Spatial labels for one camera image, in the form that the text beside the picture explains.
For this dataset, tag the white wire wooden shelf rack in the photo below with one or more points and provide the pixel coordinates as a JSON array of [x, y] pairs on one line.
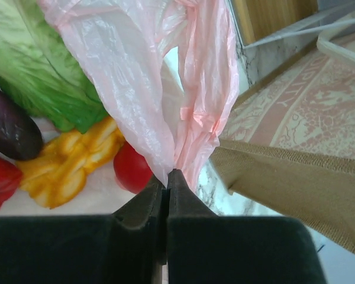
[[261, 22]]

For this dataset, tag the red tomato toy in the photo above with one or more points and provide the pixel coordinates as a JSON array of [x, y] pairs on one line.
[[131, 169]]

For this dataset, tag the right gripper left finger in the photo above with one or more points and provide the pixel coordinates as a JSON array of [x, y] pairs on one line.
[[121, 247]]

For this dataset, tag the pink plastic bag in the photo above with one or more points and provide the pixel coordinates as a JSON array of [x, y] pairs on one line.
[[166, 71]]

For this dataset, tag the green lettuce toy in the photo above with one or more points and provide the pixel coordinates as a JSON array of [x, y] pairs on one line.
[[39, 73]]

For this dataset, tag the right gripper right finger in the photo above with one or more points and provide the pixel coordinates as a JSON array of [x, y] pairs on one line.
[[205, 248]]

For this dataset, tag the red bell pepper toy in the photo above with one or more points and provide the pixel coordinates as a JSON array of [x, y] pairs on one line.
[[10, 177]]

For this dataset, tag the purple eggplant toy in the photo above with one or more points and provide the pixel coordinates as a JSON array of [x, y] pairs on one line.
[[20, 137]]

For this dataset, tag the brown paper grocery bag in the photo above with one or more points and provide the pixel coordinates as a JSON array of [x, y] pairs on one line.
[[289, 148]]

